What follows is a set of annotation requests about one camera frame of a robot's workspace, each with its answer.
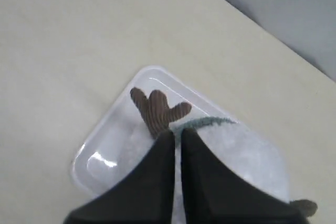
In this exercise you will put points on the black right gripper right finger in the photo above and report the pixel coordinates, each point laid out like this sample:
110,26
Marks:
213,193

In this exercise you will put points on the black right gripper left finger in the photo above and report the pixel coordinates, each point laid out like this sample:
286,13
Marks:
145,195

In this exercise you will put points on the white rectangular plastic tray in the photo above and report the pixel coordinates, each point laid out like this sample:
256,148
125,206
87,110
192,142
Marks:
96,165

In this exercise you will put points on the white plush snowman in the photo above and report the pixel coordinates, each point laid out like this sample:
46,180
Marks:
253,158

